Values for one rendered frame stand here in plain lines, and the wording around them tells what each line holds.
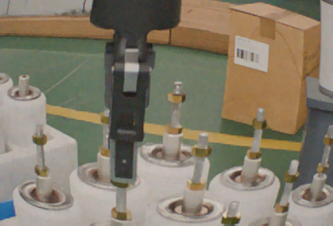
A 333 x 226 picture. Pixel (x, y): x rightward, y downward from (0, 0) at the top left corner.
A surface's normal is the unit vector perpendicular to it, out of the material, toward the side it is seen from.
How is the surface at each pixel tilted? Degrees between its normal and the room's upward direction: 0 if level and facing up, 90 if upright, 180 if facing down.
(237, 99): 89
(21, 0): 90
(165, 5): 90
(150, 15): 90
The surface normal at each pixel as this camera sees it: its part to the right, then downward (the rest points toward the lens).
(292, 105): -0.49, 0.22
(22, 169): 0.78, 0.25
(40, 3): -0.21, 0.27
